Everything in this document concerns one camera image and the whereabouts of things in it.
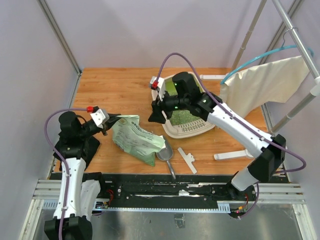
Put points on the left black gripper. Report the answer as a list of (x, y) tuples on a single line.
[(107, 125)]

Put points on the cream fabric bag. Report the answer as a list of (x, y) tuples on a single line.
[(276, 81)]

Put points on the metal litter scoop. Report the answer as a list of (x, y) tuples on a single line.
[(165, 154)]

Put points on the white metal drying rack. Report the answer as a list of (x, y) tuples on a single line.
[(305, 52)]

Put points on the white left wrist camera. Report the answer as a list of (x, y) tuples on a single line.
[(100, 117)]

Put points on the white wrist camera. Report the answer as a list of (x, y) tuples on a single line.
[(100, 117), (158, 88)]

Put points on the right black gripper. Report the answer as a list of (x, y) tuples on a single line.
[(156, 115)]

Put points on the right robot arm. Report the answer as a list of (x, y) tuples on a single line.
[(268, 151)]

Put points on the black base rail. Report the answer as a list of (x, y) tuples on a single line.
[(155, 193)]

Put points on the beige green litter box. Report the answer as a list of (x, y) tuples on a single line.
[(183, 124)]

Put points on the white plastic bag clip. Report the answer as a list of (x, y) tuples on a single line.
[(189, 159)]

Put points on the green cat litter bag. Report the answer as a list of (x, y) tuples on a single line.
[(136, 141)]

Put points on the black cloth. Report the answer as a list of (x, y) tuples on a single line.
[(82, 145)]

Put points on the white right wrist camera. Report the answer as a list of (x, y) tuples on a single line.
[(158, 88)]

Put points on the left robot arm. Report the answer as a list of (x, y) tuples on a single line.
[(72, 162)]

